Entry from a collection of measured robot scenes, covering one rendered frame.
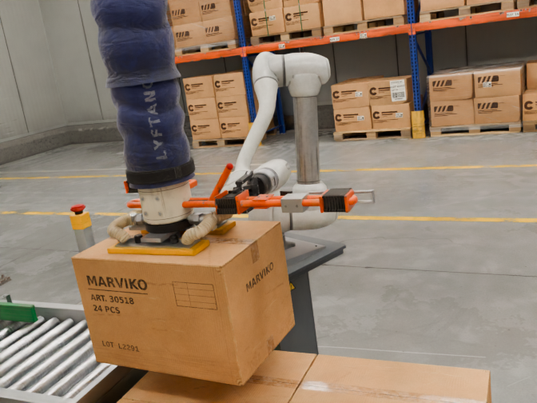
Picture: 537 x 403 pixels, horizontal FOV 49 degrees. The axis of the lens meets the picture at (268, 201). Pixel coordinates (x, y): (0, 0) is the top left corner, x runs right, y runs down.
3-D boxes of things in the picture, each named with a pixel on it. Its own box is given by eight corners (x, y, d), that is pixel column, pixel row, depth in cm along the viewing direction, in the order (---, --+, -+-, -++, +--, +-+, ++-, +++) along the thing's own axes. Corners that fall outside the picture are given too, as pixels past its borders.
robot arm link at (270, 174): (280, 191, 209) (273, 196, 204) (256, 192, 213) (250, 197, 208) (276, 166, 207) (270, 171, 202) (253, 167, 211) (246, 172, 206)
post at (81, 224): (112, 397, 308) (69, 216, 281) (120, 390, 314) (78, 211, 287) (122, 399, 305) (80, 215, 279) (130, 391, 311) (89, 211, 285)
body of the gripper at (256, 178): (268, 172, 202) (257, 179, 194) (272, 195, 205) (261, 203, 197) (248, 173, 206) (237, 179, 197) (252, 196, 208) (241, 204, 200)
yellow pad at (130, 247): (107, 253, 196) (104, 240, 195) (125, 243, 205) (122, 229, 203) (194, 256, 182) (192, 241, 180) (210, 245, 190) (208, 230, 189)
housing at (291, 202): (281, 213, 178) (279, 199, 177) (289, 206, 184) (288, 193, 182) (303, 213, 175) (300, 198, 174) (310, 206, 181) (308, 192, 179)
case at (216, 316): (96, 362, 209) (70, 257, 198) (163, 310, 242) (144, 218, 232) (242, 386, 181) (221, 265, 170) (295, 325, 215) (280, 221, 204)
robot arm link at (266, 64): (252, 74, 238) (285, 72, 238) (249, 45, 249) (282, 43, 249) (253, 97, 249) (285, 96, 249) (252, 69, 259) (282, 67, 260)
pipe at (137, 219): (109, 241, 197) (105, 225, 195) (151, 217, 219) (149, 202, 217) (196, 243, 182) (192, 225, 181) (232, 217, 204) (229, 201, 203)
